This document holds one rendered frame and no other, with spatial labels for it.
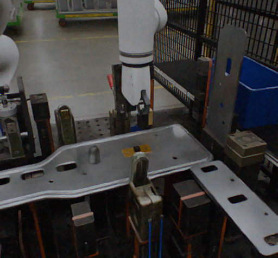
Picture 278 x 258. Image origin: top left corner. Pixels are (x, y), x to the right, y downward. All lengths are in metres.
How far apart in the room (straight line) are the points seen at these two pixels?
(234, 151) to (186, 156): 0.13
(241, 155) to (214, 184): 0.12
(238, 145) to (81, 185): 0.42
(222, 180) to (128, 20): 0.45
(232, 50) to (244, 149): 0.27
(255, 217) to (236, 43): 0.43
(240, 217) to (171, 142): 0.32
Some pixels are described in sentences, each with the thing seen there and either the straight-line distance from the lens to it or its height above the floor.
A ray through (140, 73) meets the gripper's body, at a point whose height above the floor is 1.26.
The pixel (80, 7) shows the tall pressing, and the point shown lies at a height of 0.38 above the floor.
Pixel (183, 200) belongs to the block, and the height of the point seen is 0.98.
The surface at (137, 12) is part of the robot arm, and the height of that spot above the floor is 1.39.
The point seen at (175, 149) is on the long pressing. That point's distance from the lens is 0.91.
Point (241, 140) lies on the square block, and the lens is 0.88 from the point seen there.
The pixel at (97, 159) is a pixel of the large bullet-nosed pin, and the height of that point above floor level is 1.01.
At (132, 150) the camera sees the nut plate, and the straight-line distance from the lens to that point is 0.89.
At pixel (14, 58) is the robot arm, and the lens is 1.26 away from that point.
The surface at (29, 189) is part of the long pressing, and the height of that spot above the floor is 1.00.
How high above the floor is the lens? 1.51
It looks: 29 degrees down
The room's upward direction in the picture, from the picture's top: straight up
